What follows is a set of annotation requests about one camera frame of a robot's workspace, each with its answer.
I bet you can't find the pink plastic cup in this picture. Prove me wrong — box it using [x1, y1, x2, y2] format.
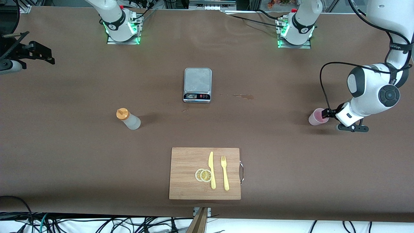
[308, 108, 329, 126]

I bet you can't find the sauce bottle with orange cap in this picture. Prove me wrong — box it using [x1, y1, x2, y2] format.
[116, 108, 141, 130]

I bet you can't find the brown table cover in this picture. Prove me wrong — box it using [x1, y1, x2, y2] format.
[0, 6, 414, 222]

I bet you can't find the yellow plastic fork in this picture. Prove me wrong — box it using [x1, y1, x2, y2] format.
[221, 155, 230, 191]

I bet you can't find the yellow plastic knife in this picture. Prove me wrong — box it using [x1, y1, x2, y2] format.
[208, 151, 216, 190]

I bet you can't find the silver digital kitchen scale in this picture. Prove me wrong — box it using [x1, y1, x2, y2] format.
[183, 67, 212, 103]

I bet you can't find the wooden cutting board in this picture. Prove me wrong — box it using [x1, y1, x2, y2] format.
[169, 147, 245, 200]

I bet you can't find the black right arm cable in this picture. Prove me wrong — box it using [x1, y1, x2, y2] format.
[0, 0, 30, 60]

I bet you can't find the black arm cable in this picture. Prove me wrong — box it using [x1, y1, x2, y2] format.
[0, 0, 30, 60]
[320, 0, 413, 111]

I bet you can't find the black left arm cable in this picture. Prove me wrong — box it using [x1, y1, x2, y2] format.
[320, 0, 413, 111]

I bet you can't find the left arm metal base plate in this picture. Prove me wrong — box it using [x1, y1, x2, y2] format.
[277, 16, 312, 49]

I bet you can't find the black cable across table cover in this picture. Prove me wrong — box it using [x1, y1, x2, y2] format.
[223, 9, 287, 29]

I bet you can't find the black looped floor cable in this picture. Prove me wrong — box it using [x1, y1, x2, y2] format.
[0, 195, 33, 233]

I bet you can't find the teal floor cable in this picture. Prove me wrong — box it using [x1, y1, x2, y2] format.
[31, 213, 49, 233]

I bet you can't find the wooden post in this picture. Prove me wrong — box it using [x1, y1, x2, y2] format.
[186, 207, 208, 233]

